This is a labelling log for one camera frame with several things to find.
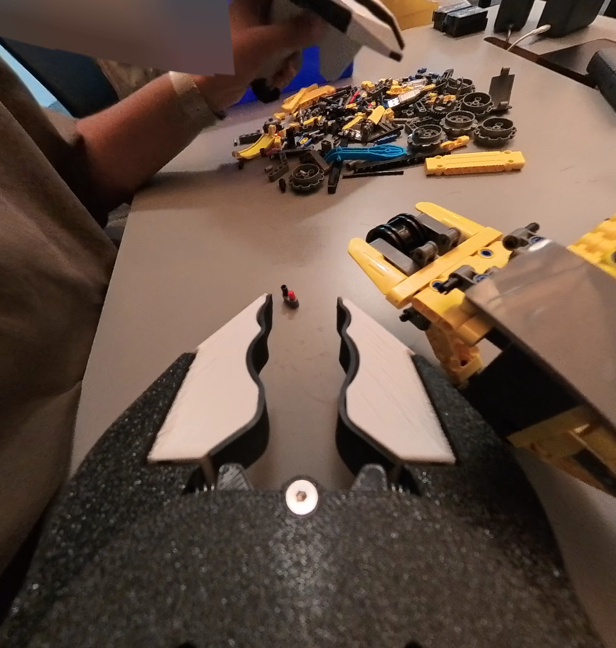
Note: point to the yellow toy brick vehicle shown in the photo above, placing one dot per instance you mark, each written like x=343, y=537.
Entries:
x=439, y=283

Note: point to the blue plastic bin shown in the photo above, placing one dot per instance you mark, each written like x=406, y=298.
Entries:
x=310, y=71

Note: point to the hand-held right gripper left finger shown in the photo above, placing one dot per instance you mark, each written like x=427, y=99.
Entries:
x=206, y=400

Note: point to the black charger block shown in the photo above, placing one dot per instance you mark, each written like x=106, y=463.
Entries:
x=576, y=15
x=513, y=12

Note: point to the yellow toy panel with holes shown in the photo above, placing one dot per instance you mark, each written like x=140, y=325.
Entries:
x=470, y=163

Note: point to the black chair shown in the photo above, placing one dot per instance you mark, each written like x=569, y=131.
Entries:
x=59, y=76

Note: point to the pile of toy brick pieces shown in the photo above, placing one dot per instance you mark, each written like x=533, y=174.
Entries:
x=368, y=116

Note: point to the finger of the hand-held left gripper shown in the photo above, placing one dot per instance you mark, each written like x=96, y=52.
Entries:
x=282, y=9
x=373, y=25

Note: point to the person's left hand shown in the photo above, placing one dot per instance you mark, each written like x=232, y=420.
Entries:
x=267, y=48

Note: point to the yellow box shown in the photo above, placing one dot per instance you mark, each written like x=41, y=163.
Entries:
x=419, y=12

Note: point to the beige wristband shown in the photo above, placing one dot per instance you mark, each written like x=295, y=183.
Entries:
x=191, y=93

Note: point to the black battery pack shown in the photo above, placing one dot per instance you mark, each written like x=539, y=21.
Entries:
x=441, y=19

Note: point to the grey toy flap piece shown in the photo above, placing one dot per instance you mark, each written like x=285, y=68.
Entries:
x=504, y=88

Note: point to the person's left forearm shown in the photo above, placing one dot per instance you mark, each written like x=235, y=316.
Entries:
x=130, y=136

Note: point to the black boxes on table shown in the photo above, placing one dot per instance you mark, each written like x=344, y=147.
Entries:
x=470, y=20

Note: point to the black toy axle rod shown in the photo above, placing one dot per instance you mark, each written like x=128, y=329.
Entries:
x=373, y=174

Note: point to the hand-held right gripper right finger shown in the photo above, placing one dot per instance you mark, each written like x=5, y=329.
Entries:
x=389, y=405

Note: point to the black foam block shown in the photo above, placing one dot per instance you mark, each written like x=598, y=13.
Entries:
x=614, y=83

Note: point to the red and black toy pin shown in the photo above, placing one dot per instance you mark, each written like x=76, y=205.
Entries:
x=290, y=299

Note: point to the blue toy net piece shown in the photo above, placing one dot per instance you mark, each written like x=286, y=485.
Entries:
x=368, y=153

